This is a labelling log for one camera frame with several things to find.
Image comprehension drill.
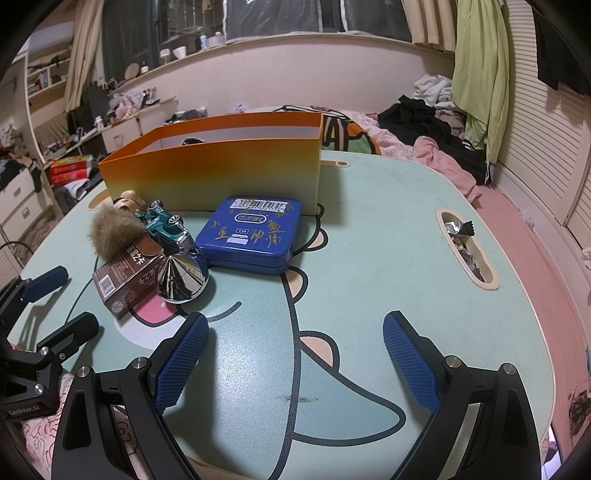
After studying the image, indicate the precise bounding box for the grey fur pompom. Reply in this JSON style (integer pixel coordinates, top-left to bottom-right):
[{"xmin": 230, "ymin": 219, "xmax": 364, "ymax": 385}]
[{"xmin": 88, "ymin": 205, "xmax": 145, "ymax": 261}]

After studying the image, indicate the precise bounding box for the cartoon duck figurine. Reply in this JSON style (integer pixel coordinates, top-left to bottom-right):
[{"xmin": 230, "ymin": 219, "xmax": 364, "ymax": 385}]
[{"xmin": 113, "ymin": 190, "xmax": 146, "ymax": 214}]

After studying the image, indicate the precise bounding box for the silver cone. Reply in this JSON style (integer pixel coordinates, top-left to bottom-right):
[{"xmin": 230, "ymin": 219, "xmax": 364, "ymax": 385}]
[{"xmin": 155, "ymin": 252, "xmax": 209, "ymax": 304}]

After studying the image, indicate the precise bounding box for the teal toy car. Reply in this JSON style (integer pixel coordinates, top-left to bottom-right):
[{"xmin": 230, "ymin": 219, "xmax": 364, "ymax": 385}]
[{"xmin": 134, "ymin": 200, "xmax": 194, "ymax": 255}]

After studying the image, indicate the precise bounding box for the blue tin case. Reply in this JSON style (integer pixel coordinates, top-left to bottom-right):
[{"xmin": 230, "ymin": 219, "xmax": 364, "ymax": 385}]
[{"xmin": 195, "ymin": 196, "xmax": 303, "ymax": 275}]

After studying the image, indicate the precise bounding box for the pink quilt blanket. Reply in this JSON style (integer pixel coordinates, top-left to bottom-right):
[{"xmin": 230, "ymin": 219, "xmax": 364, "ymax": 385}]
[{"xmin": 22, "ymin": 372, "xmax": 152, "ymax": 479}]

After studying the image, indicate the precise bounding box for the red snack box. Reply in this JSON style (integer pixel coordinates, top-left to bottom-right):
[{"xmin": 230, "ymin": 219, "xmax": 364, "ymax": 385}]
[{"xmin": 49, "ymin": 155, "xmax": 94, "ymax": 187}]

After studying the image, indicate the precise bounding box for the white drawer cabinet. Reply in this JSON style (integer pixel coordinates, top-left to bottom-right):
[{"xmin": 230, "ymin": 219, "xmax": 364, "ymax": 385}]
[{"xmin": 102, "ymin": 97, "xmax": 178, "ymax": 154}]

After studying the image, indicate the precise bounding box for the mint cartoon lap table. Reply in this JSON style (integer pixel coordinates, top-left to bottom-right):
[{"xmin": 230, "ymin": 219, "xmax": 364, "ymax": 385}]
[{"xmin": 9, "ymin": 152, "xmax": 555, "ymax": 479}]

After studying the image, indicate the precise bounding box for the orange cardboard box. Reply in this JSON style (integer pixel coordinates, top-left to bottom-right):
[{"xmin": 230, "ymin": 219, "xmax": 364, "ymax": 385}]
[{"xmin": 99, "ymin": 111, "xmax": 322, "ymax": 215}]

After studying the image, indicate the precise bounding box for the black clothes pile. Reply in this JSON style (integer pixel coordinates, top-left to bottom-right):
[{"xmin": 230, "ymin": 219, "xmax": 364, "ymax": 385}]
[{"xmin": 378, "ymin": 95, "xmax": 491, "ymax": 185}]

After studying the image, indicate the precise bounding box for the colourful cartoon rug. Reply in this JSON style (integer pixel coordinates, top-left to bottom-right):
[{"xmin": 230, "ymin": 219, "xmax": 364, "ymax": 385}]
[{"xmin": 276, "ymin": 104, "xmax": 382, "ymax": 155}]

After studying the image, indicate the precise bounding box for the green hanging cloth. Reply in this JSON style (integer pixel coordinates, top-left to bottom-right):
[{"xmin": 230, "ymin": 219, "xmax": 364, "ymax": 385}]
[{"xmin": 452, "ymin": 1, "xmax": 510, "ymax": 164}]

